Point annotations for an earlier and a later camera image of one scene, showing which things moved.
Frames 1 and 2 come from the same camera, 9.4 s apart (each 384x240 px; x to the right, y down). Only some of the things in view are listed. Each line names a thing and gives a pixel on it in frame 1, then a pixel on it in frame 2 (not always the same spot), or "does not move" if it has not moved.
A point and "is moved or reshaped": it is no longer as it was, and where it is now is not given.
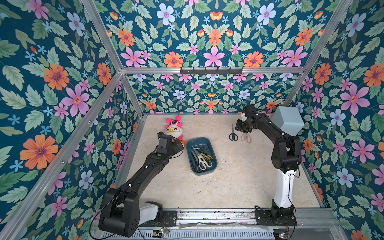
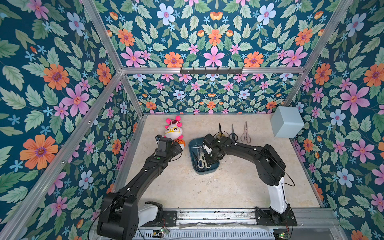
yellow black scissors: x=207 y=156 is moved or reshaped
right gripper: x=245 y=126 to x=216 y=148
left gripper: x=176 y=149 does not move
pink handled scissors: x=246 y=137 does not move
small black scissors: x=233 y=136 does not move
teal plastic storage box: x=201 y=156 does not move
